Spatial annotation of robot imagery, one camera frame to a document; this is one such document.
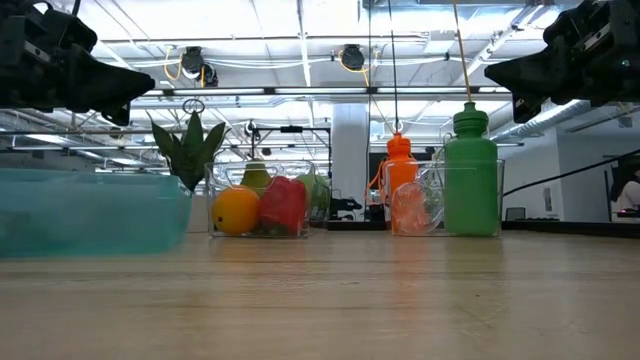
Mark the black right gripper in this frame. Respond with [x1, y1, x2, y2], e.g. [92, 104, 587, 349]
[483, 0, 640, 125]

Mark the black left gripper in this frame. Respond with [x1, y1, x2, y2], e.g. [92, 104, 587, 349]
[0, 0, 157, 127]

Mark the clear plastic container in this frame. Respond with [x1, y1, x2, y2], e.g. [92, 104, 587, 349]
[203, 159, 333, 239]
[381, 158, 507, 238]

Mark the orange plastic bottle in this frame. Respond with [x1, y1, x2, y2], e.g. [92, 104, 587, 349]
[365, 131, 420, 234]

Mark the orange fruit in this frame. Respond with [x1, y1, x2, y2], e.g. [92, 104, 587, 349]
[210, 185, 262, 237]

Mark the red bell pepper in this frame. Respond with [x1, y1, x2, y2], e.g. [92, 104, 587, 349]
[257, 175, 308, 237]

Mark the black hanging ceiling reel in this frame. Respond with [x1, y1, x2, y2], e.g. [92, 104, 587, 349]
[179, 45, 220, 89]
[339, 43, 367, 72]

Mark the potted plant white pot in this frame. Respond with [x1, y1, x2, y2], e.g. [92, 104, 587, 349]
[148, 109, 231, 194]

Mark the green plastic bottle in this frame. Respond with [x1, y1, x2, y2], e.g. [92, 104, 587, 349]
[443, 101, 500, 237]

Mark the teal plastic tray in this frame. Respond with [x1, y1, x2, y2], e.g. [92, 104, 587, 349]
[0, 167, 194, 259]

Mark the person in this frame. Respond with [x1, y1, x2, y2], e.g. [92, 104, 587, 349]
[610, 167, 640, 219]

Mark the black metal stand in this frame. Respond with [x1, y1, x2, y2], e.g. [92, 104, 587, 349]
[249, 124, 333, 164]

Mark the small black object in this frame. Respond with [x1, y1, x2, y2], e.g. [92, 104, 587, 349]
[330, 197, 364, 221]

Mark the yellow cable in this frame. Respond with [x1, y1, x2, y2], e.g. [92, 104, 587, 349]
[452, 0, 474, 104]

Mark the black hanging ring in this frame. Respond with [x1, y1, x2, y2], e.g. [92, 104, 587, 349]
[181, 97, 207, 116]

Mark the black slanted cable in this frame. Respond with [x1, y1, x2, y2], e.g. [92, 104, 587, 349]
[502, 148, 640, 198]

